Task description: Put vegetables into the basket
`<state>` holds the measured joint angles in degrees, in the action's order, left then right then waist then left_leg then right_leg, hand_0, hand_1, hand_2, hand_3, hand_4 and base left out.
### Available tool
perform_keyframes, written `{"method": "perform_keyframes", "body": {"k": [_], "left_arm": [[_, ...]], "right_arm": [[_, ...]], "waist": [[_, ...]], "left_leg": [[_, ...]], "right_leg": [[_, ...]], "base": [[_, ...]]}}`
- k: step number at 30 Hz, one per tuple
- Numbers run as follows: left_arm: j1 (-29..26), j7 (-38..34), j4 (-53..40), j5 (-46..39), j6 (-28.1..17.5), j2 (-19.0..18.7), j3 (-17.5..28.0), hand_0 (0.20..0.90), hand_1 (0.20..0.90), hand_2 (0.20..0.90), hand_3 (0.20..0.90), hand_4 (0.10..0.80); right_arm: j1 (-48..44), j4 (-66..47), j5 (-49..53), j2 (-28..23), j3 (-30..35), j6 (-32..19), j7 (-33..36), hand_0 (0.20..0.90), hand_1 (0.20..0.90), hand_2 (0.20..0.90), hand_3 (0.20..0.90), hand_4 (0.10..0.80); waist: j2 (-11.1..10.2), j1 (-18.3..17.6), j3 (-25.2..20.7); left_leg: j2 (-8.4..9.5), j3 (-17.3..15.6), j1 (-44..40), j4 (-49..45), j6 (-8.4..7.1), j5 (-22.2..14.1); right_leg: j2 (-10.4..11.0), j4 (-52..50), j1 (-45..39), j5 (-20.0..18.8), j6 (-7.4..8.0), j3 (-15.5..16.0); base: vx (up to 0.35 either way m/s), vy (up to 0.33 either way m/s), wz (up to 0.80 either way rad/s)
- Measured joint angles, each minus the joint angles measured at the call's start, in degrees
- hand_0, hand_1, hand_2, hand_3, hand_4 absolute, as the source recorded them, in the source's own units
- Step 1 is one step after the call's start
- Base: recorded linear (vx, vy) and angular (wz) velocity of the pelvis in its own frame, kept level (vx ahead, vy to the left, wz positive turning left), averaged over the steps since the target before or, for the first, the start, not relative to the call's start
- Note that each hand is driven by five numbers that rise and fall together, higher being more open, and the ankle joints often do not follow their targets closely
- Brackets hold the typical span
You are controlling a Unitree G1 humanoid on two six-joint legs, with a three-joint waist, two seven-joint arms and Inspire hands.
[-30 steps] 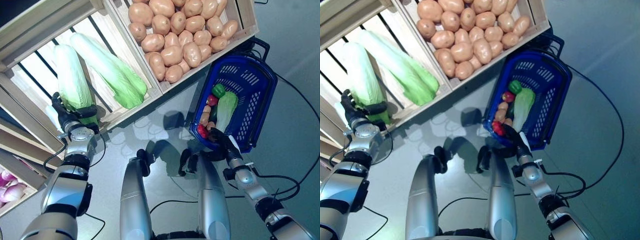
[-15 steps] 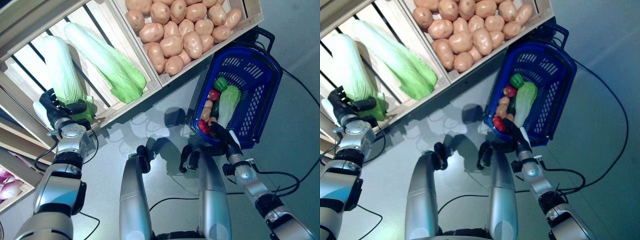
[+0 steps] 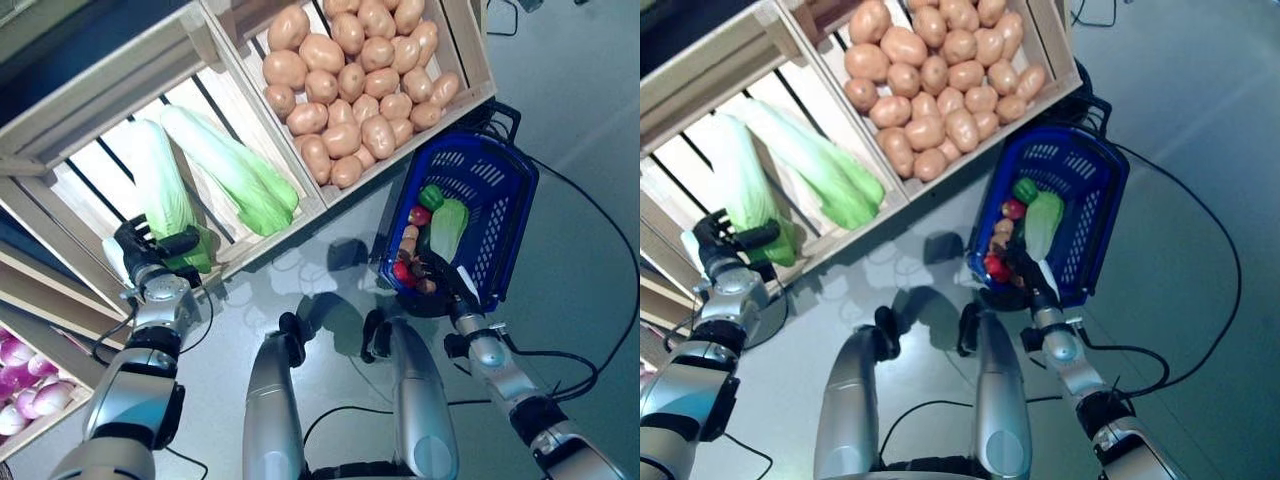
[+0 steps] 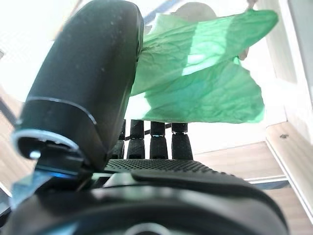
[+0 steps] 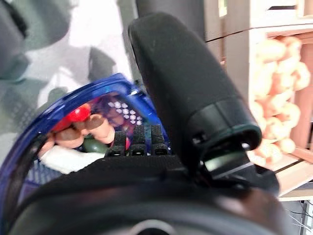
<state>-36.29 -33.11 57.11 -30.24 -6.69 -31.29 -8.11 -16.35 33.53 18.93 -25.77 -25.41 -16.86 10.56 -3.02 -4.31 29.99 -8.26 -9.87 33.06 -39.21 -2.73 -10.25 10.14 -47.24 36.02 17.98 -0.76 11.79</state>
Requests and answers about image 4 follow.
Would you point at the napa cabbage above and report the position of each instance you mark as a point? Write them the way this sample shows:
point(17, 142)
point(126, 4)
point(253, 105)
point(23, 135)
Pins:
point(195, 85)

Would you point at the slatted wooden crate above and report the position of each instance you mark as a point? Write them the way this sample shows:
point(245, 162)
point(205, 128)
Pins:
point(276, 156)

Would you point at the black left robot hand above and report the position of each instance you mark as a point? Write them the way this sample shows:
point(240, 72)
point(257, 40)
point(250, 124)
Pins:
point(85, 73)

